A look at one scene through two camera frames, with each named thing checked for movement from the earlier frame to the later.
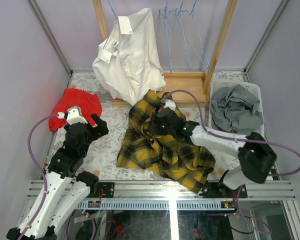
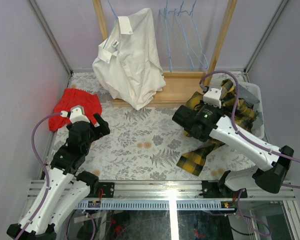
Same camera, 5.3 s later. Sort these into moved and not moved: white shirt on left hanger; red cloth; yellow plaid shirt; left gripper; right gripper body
Moved: right gripper body; yellow plaid shirt
Not moved: white shirt on left hanger; left gripper; red cloth
